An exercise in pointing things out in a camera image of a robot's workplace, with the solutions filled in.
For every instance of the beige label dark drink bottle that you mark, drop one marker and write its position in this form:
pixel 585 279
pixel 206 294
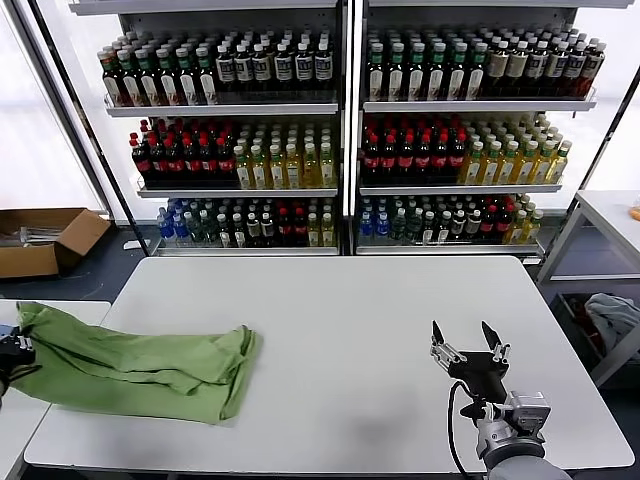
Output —
pixel 253 231
pixel 459 227
pixel 517 66
pixel 497 67
pixel 473 226
pixel 267 231

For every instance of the grey metal shelving unit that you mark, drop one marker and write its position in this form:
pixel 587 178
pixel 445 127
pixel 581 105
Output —
pixel 475 106
pixel 225 110

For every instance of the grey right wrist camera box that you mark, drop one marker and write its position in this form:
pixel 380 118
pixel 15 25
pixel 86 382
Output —
pixel 530 415

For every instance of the yellow juice bottle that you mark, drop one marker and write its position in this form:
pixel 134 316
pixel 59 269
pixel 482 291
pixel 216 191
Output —
pixel 243 172
pixel 491 167
pixel 327 170
pixel 545 167
pixel 276 171
pixel 311 171
pixel 472 167
pixel 293 171
pixel 259 172
pixel 517 231
pixel 509 167
pixel 328 232
pixel 527 167
pixel 313 232
pixel 559 167
pixel 533 230

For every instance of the grey metal frame bar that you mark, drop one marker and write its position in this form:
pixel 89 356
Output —
pixel 620 350

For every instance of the grey metal parts bundle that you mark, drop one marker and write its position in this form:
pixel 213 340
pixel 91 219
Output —
pixel 30 235

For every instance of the grey frame side table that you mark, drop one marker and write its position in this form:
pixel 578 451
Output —
pixel 615 215

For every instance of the black slanted pole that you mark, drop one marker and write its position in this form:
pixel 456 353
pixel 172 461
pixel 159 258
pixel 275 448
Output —
pixel 599 150
pixel 90 125

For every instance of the teal clear water bottle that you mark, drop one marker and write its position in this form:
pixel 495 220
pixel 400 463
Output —
pixel 399 229
pixel 208 231
pixel 414 229
pixel 195 231

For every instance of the blue water bottle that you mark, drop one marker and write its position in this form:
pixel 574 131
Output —
pixel 367 227
pixel 180 231
pixel 382 227
pixel 165 229

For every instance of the brown cardboard box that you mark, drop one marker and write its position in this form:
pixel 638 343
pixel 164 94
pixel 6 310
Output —
pixel 75 235

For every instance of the green cap tea bottle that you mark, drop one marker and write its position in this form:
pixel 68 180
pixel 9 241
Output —
pixel 396 75
pixel 376 75
pixel 205 77
pixel 186 78
pixel 167 79
pixel 112 80
pixel 130 80
pixel 457 75
pixel 476 75
pixel 437 75
pixel 148 80
pixel 417 75

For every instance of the white label dark drink bottle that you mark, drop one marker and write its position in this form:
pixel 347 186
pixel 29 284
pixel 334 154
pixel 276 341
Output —
pixel 225 70
pixel 243 70
pixel 303 67
pixel 536 65
pixel 592 65
pixel 283 68
pixel 556 65
pixel 443 231
pixel 262 69
pixel 239 234
pixel 224 234
pixel 323 66
pixel 575 65
pixel 429 231

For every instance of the grey blue crumpled cloth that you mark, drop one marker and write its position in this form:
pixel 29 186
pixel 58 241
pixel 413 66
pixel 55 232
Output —
pixel 612 315

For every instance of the black storage bin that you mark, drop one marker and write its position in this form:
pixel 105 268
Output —
pixel 567 310

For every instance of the white paper scrap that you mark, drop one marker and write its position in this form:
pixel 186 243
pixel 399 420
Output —
pixel 132 245

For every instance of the red cap cola bottle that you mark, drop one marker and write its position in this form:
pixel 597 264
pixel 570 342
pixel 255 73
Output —
pixel 210 164
pixel 141 165
pixel 175 165
pixel 503 225
pixel 371 161
pixel 457 161
pixel 226 164
pixel 423 161
pixel 488 226
pixel 159 165
pixel 406 161
pixel 388 161
pixel 192 165
pixel 300 230
pixel 284 230
pixel 440 161

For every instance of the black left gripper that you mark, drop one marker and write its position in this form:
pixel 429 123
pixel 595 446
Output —
pixel 9 352

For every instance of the red cloth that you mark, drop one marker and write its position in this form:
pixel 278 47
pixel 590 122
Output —
pixel 594 334

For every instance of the orange round object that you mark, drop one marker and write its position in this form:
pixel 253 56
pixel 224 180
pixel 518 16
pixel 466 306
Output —
pixel 636 212

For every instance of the green polo shirt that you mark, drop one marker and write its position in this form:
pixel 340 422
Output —
pixel 125 365

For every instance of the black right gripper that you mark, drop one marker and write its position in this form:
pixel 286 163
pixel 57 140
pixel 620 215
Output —
pixel 477 372

